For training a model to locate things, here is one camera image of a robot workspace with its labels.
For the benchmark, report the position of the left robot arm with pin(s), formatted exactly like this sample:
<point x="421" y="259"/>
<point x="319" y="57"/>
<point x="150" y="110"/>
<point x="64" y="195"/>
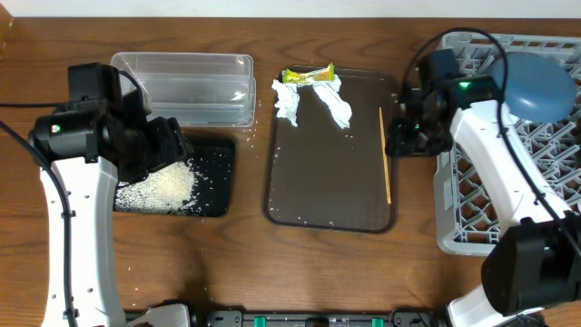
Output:
<point x="84" y="148"/>

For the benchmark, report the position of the black plastic bin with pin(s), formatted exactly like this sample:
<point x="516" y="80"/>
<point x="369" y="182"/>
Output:
<point x="214" y="163"/>

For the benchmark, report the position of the dark blue plate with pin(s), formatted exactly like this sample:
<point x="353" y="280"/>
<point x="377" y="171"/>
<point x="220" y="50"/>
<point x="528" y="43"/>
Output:
<point x="538" y="89"/>

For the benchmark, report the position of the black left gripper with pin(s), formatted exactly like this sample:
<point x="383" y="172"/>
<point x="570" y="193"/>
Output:
<point x="166" y="136"/>

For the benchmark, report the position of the yellow green snack wrapper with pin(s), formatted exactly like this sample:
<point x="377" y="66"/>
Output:
<point x="320" y="75"/>

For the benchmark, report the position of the white napkin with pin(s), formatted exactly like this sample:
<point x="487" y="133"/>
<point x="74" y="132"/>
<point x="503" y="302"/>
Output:
<point x="288" y="101"/>
<point x="328" y="93"/>

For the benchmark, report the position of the grey dishwasher rack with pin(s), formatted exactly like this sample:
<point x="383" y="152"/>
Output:
<point x="466" y="222"/>

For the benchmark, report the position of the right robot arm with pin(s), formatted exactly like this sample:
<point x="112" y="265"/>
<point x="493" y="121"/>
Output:
<point x="536" y="262"/>

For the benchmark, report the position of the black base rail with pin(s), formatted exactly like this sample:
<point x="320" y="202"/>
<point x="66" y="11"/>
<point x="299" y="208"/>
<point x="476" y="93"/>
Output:
<point x="181" y="314"/>

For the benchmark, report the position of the clear plastic bin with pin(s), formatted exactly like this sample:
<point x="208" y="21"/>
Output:
<point x="197" y="89"/>

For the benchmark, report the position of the dark brown serving tray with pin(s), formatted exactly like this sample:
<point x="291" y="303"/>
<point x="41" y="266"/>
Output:
<point x="324" y="177"/>

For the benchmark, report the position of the wooden chopstick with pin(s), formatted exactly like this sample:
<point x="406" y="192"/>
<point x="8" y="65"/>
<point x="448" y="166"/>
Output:
<point x="384" y="156"/>

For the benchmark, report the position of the white rice pile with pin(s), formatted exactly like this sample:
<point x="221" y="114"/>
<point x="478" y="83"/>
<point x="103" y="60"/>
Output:
<point x="172" y="190"/>

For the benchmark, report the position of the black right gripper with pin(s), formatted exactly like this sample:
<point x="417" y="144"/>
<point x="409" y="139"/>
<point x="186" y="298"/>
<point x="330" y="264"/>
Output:
<point x="402" y="145"/>

